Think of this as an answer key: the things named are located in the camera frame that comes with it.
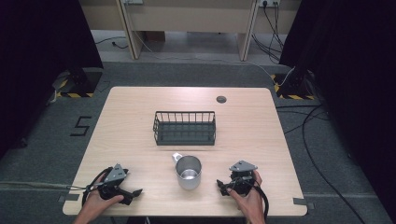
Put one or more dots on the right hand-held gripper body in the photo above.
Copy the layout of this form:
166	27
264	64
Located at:
241	177

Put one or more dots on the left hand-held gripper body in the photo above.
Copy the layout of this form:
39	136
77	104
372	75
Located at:
112	178

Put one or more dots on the person's right hand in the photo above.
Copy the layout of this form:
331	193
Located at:
251	202

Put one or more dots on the person's left hand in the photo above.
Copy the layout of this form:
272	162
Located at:
99	202

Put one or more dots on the grey tape strip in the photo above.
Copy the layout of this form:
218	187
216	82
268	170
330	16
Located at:
303	202
69	197

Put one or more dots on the round table grommet hole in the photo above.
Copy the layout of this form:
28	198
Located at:
221	99

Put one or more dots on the yellow black hazard tape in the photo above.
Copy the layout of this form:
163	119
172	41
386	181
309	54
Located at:
295	97
72	95

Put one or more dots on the black stand base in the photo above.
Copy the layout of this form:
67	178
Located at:
83	80
296	82

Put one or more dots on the black curtain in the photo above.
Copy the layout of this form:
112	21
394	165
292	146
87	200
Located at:
355	77
37	62

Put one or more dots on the white wall socket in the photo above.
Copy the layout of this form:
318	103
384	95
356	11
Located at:
269	2

